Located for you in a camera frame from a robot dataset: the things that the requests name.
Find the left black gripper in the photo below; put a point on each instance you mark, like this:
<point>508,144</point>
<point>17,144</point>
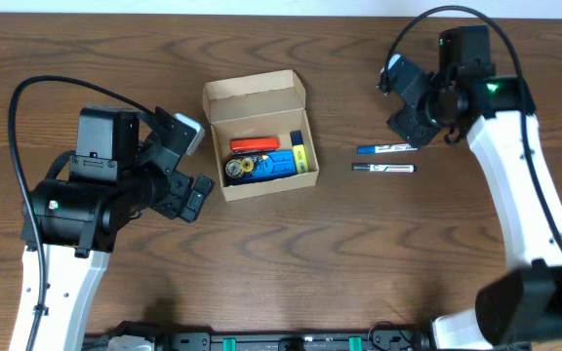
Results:
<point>180,193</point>

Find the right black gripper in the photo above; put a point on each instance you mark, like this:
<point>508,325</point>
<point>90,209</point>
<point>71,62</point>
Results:
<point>409,125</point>

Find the correction tape dispenser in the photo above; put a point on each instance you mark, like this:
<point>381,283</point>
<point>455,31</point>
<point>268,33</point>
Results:
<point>243,166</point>

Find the blue whiteboard marker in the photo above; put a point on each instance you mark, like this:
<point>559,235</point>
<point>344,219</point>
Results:
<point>385,148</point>

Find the blue plastic stapler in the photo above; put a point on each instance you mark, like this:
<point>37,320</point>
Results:
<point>270,166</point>

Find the brown cardboard box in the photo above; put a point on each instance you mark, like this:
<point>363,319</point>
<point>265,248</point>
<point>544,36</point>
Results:
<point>270,104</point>

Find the orange highlighter pen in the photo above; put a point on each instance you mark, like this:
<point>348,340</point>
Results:
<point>256,144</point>

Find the yellow highlighter pen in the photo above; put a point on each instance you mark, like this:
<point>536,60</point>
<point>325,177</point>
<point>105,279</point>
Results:
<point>299,152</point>

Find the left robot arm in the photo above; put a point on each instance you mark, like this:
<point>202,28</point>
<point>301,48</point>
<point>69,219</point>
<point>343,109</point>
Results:
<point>124,163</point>

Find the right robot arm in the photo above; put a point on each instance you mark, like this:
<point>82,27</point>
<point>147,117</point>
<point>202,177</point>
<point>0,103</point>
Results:
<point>466,100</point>

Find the black whiteboard marker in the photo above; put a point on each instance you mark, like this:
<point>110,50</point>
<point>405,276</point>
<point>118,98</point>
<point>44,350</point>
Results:
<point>383,168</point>

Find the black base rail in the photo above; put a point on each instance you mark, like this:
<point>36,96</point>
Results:
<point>144,336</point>

